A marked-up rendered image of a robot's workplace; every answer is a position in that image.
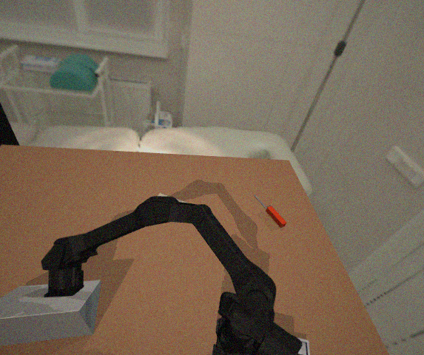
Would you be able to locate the red-handled screwdriver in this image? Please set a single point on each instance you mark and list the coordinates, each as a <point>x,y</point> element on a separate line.
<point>274,215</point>

